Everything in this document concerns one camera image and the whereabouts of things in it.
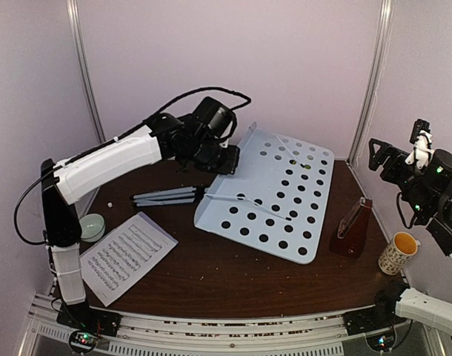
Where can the sheet music page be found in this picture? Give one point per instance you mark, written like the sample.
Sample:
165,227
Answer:
120,259

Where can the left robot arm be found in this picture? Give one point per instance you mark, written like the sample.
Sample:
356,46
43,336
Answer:
199,138

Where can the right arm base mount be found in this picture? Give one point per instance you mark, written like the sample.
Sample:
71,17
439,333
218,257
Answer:
369,320

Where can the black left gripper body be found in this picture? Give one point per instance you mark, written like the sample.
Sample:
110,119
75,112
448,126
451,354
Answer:
206,156

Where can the brown wooden metronome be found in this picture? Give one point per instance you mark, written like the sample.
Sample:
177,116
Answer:
350,237

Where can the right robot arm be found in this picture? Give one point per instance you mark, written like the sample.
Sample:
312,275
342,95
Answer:
424,179

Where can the pale celadon bowl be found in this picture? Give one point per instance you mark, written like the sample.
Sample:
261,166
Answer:
93,227

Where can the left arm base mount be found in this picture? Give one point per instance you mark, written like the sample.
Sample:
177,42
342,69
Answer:
95,321

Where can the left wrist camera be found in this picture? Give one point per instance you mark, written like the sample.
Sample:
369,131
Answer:
219,120

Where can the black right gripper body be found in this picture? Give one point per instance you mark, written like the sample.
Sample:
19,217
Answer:
389,173

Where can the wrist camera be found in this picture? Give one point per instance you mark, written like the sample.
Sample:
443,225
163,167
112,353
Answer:
421,139
219,120

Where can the patterned yellow-lined mug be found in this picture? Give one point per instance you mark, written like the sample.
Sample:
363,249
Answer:
399,250

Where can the white perforated music stand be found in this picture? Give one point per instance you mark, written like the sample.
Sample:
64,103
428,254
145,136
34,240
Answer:
275,202

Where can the aluminium front rail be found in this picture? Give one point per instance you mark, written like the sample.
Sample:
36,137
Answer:
46,331

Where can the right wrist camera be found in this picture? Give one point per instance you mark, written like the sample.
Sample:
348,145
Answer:
421,139

